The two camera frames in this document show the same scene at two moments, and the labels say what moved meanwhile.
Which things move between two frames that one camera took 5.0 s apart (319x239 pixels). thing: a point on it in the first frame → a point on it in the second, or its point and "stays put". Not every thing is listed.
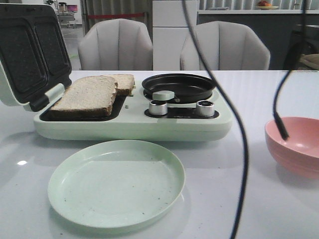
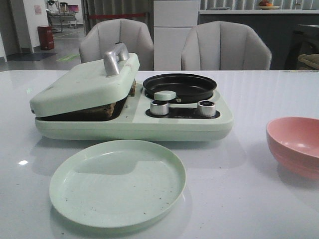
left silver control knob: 158,107 stays put
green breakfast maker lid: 35,63 → 89,86
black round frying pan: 187,88 stays put
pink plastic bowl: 299,154 stays put
